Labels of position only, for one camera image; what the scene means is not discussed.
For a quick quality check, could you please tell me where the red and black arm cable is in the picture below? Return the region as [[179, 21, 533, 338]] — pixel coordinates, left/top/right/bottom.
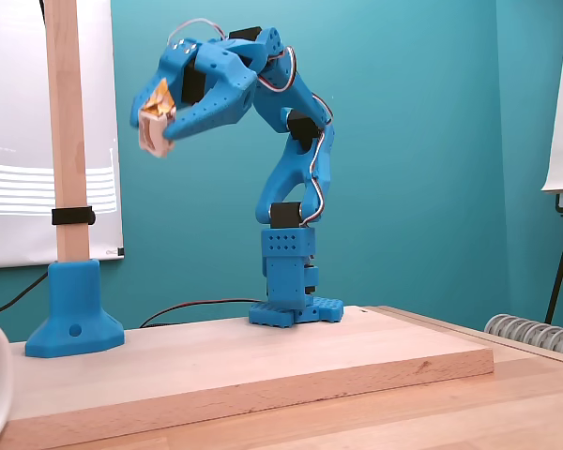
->
[[138, 297, 264, 329]]

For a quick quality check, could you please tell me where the thin black cable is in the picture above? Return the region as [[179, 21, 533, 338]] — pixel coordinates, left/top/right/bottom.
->
[[0, 270, 51, 321]]

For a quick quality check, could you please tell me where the wooden base board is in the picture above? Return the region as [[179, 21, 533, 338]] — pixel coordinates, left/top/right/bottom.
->
[[0, 305, 495, 444]]

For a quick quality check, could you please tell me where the black strap on post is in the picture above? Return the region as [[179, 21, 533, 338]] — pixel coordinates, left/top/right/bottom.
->
[[51, 204, 96, 227]]

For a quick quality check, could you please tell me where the wooden camera post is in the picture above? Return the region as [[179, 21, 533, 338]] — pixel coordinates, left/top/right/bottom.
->
[[41, 0, 91, 263]]

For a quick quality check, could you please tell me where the white caramel candy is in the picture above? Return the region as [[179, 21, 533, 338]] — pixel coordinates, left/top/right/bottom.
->
[[137, 78, 177, 159]]

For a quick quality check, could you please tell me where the blue post base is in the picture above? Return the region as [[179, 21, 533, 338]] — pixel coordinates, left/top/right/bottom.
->
[[24, 258, 126, 359]]

